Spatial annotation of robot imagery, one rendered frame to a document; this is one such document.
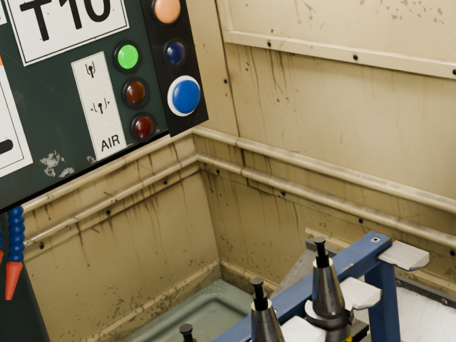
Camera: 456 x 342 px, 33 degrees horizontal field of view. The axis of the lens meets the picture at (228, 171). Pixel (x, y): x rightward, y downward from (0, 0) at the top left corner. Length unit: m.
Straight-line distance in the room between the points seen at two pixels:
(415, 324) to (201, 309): 0.74
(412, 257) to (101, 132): 0.62
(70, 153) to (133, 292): 1.46
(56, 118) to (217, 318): 1.58
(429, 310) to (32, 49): 1.21
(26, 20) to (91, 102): 0.09
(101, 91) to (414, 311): 1.14
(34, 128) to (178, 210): 1.49
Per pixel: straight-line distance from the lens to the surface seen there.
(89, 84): 0.64
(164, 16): 0.67
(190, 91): 0.69
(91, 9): 0.63
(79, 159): 0.65
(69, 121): 0.64
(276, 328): 0.96
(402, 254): 1.16
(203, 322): 2.16
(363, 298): 1.07
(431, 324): 1.65
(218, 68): 1.87
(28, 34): 0.61
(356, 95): 1.57
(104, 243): 1.99
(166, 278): 2.14
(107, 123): 0.66
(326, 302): 1.02
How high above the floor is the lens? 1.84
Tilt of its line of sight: 25 degrees down
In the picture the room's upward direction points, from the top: 11 degrees counter-clockwise
